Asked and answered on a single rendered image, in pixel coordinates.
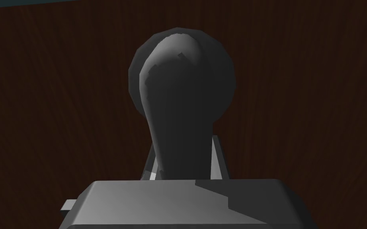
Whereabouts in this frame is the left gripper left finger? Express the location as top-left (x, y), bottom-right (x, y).
top-left (140, 142), bottom-right (159, 181)

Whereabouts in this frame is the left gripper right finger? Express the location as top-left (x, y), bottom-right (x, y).
top-left (210, 135), bottom-right (230, 180)

